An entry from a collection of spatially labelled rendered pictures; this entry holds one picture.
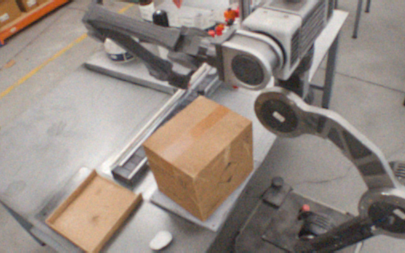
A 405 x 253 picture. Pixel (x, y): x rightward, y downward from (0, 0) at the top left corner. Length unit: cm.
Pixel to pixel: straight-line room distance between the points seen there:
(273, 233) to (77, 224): 101
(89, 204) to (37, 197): 26
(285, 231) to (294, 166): 70
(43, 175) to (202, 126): 81
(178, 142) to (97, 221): 47
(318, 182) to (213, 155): 143
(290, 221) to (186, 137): 97
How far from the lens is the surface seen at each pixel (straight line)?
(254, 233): 197
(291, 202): 207
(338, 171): 256
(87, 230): 143
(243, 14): 173
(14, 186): 175
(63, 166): 170
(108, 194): 150
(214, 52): 92
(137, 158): 151
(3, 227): 283
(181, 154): 115
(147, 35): 106
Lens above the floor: 197
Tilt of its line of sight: 44 degrees down
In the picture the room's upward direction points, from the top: 10 degrees counter-clockwise
